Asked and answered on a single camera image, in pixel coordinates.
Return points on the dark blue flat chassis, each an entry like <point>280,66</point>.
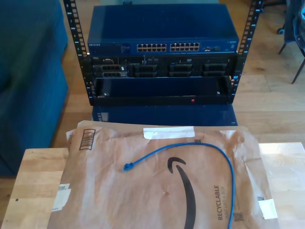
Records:
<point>166,114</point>

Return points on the white tape strip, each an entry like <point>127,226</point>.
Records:
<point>166,132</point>

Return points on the black rack server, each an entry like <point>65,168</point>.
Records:
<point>164,62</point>

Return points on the brown paper mailer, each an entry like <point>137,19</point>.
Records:
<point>131,190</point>

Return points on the white barcode shipping label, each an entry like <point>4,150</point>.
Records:
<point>60,199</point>

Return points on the blue couch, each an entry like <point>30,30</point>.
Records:
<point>28,83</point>

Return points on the small white paper label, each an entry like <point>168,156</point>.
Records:
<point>268,208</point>

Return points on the black office chair caster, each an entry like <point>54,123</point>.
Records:
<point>281,31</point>

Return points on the black chair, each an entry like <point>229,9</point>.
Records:
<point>294,28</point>

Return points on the black server rack frame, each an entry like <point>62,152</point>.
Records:
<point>85,69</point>

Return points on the blue network switch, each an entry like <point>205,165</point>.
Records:
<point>162,26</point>

